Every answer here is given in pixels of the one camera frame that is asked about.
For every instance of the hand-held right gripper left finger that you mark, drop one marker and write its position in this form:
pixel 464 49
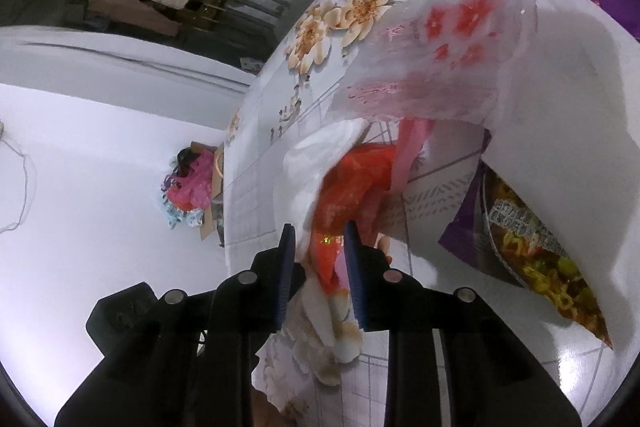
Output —
pixel 284 277

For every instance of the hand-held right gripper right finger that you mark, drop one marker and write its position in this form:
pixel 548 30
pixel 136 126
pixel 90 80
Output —
pixel 359 282

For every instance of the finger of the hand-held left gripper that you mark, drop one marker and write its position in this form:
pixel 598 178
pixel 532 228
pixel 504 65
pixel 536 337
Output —
pixel 120 312

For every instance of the red plastic bag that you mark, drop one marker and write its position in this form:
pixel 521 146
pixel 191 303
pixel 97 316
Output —
pixel 350 187

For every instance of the white tissue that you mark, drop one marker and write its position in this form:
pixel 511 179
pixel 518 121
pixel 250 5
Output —
pixel 312 157

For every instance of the clear bag with red print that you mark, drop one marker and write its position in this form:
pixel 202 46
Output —
pixel 440 57

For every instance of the white plastic bag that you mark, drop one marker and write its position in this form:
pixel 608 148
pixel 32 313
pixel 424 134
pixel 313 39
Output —
pixel 590 157

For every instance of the pile of colourful bags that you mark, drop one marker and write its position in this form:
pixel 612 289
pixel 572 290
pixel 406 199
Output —
pixel 187 187

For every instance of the brown coat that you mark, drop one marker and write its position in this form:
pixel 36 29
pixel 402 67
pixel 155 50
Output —
pixel 130 12

